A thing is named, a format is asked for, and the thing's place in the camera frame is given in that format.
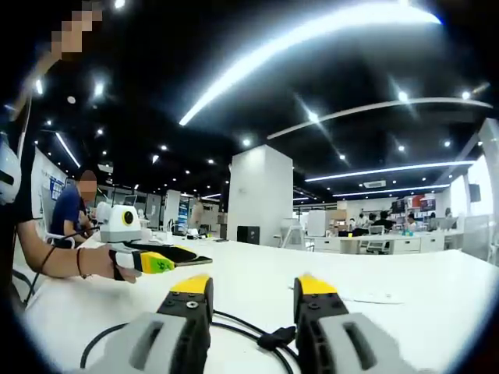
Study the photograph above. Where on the white paper sheet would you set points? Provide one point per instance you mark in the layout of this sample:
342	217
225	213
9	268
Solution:
378	297

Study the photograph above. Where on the black flat device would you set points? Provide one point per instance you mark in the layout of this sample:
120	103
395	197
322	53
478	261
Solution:
189	255

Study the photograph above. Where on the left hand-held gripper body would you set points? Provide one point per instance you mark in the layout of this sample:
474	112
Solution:
117	224

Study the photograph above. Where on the white square pillar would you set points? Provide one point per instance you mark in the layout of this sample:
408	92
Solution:
259	195

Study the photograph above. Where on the long ceiling light strip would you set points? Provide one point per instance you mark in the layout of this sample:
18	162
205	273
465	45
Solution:
296	43

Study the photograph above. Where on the person's left hand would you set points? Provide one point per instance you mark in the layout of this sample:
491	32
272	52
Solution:
99	265

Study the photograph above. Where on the black cabinet box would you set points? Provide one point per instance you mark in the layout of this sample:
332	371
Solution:
248	235

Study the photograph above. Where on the white desk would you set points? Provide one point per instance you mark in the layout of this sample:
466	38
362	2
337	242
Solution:
253	272

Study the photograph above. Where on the row of white office desks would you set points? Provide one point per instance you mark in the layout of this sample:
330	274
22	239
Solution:
390	243

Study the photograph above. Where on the person's black shirt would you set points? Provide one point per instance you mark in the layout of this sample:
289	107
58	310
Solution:
9	233

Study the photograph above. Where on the white mesh office chair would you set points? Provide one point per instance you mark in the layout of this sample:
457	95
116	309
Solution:
293	233

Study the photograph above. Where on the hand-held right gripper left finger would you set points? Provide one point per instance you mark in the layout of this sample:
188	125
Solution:
183	331

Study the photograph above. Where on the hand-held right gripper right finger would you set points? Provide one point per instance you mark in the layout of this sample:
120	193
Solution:
323	335

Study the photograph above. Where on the white chest-worn device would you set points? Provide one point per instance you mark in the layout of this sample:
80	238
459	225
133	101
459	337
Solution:
8	175

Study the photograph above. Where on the white plastic chair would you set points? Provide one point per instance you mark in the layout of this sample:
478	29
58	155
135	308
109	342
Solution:
58	239

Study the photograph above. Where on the group of seated people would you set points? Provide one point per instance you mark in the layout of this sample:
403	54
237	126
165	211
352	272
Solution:
380	224

